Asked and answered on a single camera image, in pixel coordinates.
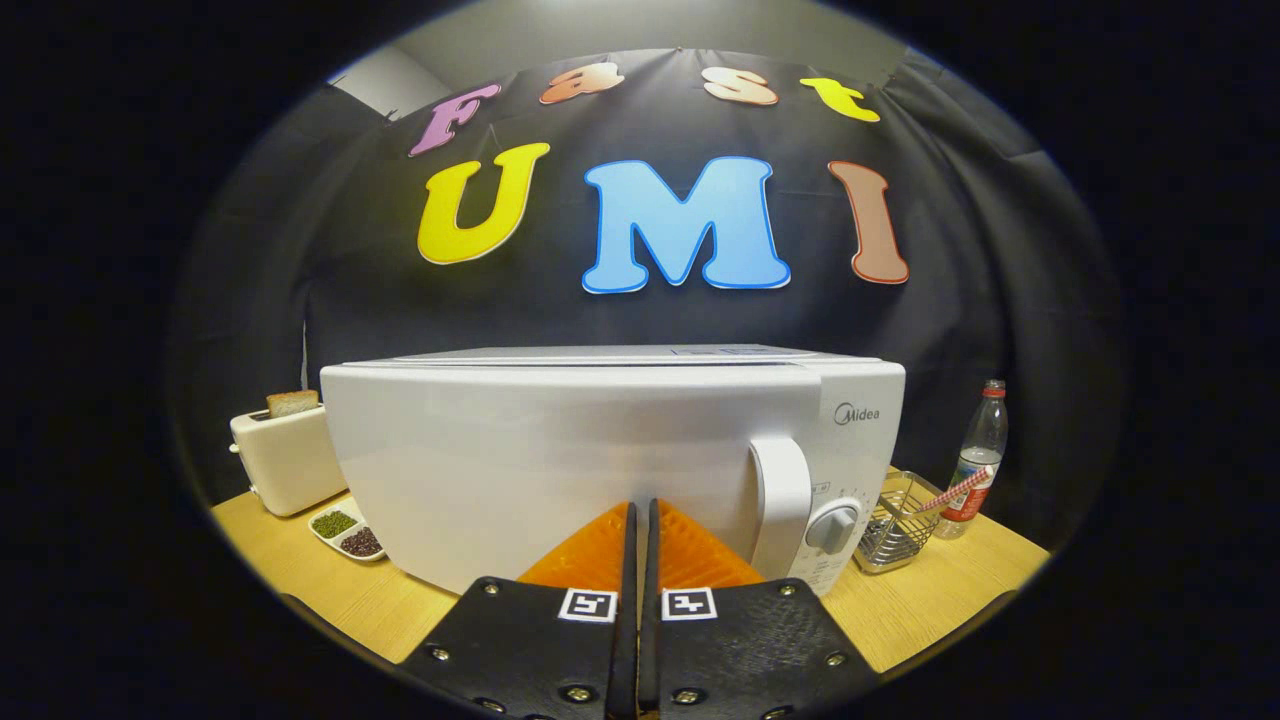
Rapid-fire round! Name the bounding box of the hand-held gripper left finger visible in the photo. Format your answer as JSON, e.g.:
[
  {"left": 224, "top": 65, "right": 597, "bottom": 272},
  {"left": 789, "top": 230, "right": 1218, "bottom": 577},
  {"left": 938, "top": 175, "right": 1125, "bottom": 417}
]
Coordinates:
[{"left": 395, "top": 500, "right": 639, "bottom": 720}]

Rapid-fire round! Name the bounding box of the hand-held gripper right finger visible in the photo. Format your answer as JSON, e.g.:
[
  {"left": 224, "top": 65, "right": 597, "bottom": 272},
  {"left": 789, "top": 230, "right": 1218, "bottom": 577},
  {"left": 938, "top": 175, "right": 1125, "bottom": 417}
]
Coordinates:
[{"left": 638, "top": 498, "right": 881, "bottom": 720}]

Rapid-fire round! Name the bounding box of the white microwave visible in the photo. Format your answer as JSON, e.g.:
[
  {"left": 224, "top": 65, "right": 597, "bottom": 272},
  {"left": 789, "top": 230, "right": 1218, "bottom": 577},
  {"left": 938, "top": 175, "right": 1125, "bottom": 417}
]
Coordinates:
[{"left": 318, "top": 344, "right": 907, "bottom": 599}]

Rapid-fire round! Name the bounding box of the white two-compartment bean dish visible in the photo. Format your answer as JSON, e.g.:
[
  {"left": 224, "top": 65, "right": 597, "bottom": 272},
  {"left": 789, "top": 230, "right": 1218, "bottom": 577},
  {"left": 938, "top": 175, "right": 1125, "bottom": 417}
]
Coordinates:
[{"left": 306, "top": 505, "right": 389, "bottom": 564}]

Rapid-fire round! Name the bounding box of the red checked straw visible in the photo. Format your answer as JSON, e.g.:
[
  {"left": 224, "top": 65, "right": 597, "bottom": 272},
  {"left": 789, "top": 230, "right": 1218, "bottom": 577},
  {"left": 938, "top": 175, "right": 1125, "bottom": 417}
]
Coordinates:
[{"left": 915, "top": 465, "right": 996, "bottom": 514}]

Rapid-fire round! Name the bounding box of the cream toaster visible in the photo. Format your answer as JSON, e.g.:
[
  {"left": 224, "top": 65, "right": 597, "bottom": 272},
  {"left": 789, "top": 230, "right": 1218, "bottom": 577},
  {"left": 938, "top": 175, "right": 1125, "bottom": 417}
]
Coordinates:
[{"left": 228, "top": 402, "right": 349, "bottom": 518}]

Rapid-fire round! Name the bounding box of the clear plastic water bottle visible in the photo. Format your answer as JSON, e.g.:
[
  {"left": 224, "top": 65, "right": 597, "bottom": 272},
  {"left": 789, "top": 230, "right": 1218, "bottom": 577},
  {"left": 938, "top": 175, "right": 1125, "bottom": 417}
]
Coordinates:
[{"left": 936, "top": 379, "right": 1009, "bottom": 541}]

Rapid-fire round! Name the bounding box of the black backdrop cloth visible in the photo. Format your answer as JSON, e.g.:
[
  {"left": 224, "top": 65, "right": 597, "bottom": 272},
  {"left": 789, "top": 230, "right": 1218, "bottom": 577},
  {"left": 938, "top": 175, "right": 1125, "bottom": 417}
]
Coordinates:
[{"left": 165, "top": 45, "right": 1126, "bottom": 551}]

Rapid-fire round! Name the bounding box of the metal wire basket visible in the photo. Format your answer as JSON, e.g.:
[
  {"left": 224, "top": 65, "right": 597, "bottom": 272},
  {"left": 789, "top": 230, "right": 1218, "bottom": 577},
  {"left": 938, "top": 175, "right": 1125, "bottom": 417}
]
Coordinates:
[{"left": 852, "top": 470, "right": 949, "bottom": 576}]

